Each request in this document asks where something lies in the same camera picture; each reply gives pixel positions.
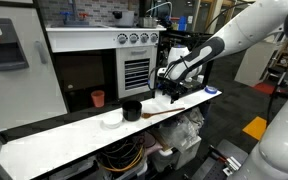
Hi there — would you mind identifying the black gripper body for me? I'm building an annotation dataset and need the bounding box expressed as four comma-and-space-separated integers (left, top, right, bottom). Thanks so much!
157, 77, 184, 97

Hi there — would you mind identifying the wooden spoon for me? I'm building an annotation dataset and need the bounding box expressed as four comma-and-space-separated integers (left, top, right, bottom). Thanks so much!
140, 106, 186, 120

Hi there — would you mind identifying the orange plastic cup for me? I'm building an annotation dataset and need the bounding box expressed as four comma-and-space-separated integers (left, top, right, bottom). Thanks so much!
90, 89, 106, 109

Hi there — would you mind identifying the black mug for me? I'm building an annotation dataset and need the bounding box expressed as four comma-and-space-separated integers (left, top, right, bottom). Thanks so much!
121, 100, 143, 122

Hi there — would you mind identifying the blue tape roll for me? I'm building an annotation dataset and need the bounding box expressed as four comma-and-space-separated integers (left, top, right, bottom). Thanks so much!
204, 85, 219, 95

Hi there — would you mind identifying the clear plastic bag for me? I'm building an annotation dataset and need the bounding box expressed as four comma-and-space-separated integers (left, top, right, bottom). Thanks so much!
157, 108, 206, 153

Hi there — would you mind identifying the white toy oven door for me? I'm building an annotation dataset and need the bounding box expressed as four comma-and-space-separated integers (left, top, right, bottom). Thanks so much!
115, 45, 159, 100

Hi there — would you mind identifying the pink soft item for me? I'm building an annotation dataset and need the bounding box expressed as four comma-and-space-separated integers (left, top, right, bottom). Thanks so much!
133, 131, 158, 151

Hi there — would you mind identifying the white storage container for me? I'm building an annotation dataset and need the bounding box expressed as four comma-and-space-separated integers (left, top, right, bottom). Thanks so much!
149, 135, 202, 172

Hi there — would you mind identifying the small blue box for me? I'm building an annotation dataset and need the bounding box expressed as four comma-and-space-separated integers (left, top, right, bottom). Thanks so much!
177, 15, 188, 32

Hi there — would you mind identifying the white bowl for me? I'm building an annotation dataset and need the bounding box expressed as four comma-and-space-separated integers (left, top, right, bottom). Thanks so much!
101, 112, 124, 130

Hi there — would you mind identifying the grey toy pot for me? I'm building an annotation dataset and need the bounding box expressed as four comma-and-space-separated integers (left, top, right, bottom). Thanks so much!
112, 9, 137, 28

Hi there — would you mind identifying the clear plastic storage bin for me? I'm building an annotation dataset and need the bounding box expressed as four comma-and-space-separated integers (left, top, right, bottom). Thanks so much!
95, 139, 149, 180

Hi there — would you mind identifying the metal clamp with orange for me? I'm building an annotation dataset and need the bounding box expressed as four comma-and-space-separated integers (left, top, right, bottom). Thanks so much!
222, 155, 243, 177

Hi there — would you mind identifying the red floor mat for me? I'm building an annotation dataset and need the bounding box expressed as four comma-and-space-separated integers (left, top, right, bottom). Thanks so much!
252, 81, 282, 97

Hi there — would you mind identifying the toy oven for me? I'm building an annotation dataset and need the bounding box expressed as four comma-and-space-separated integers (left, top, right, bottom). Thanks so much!
45, 24, 168, 113

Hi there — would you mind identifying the wooden shelf unit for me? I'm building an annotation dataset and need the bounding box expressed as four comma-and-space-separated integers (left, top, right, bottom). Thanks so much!
272, 39, 288, 73

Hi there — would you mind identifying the toy faucet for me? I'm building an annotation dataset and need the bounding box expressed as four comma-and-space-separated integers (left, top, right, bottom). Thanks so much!
59, 0, 92, 27

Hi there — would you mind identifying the white toy fridge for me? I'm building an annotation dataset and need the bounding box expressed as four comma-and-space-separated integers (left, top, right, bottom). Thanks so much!
0, 0, 69, 132

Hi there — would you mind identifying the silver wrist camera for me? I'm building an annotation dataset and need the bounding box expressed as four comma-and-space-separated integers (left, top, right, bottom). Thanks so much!
156, 67, 169, 78

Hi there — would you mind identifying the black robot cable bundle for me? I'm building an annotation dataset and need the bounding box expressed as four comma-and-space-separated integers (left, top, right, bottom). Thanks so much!
147, 1, 252, 92

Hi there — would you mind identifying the metal wire basket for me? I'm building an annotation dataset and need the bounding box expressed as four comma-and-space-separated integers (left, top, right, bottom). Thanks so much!
137, 16, 159, 29

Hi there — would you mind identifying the black pegboard base plate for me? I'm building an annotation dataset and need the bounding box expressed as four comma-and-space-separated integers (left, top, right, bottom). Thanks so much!
190, 139, 249, 180

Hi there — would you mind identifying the yellow cable bundle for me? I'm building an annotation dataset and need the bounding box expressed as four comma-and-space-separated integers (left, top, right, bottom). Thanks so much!
97, 141, 147, 173

